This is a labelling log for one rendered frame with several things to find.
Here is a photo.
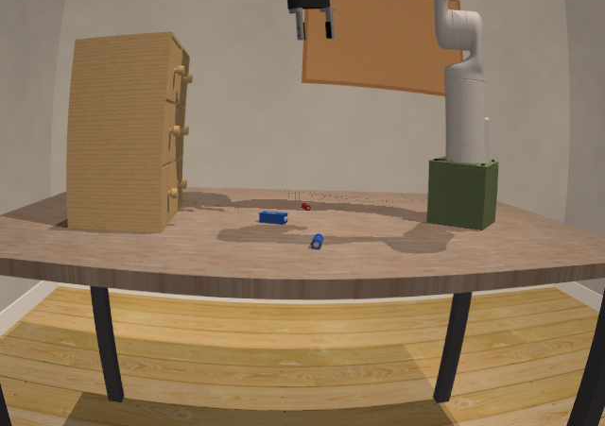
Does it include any small brown wooden chest of drawers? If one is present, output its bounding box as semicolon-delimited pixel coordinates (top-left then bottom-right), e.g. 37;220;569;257
66;32;190;233

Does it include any blue battery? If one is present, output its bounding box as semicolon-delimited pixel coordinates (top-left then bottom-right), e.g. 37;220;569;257
259;211;288;225
311;233;323;249

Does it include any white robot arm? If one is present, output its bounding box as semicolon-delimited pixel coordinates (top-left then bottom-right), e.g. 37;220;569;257
434;0;490;163

